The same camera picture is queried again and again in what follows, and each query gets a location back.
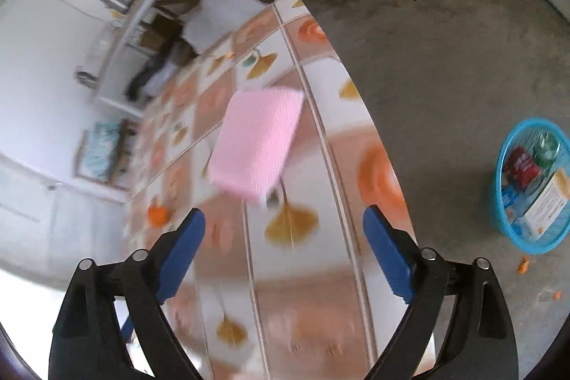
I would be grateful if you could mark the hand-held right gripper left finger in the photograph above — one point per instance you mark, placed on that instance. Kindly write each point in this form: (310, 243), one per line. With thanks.
(182, 255)

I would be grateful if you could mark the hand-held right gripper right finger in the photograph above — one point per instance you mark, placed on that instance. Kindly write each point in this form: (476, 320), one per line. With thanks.
(387, 255)

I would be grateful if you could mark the pink sponge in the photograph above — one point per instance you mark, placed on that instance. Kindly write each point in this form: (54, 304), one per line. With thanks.
(254, 139)

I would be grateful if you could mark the blue plastic basket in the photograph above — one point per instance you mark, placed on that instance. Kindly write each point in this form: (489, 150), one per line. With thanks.
(525, 244)

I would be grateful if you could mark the red cartoon face can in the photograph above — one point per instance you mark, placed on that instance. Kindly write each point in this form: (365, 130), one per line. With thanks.
(521, 164)

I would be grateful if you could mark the white box with barcode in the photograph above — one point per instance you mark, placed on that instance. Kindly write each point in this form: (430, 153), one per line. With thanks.
(545, 202)

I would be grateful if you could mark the orange peel piece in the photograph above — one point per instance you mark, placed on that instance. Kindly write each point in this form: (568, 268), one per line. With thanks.
(556, 296)
(523, 264)
(158, 216)

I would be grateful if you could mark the wooden chair with cushion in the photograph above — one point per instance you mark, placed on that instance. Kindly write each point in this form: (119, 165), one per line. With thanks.
(129, 153)

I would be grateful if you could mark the floral cushion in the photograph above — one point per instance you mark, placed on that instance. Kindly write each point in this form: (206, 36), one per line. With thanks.
(100, 148)

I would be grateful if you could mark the black cloth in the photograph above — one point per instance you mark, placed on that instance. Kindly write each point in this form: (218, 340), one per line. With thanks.
(142, 81)

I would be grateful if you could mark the steel thermos bottle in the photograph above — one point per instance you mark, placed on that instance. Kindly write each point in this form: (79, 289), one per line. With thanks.
(87, 77)

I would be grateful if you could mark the cardboard box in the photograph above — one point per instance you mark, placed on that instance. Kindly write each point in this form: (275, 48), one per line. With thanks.
(151, 37)

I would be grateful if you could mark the white sack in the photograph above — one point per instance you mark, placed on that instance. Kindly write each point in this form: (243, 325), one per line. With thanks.
(213, 15)

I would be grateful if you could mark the white side table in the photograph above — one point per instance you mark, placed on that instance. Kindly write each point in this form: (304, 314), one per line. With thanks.
(142, 6)

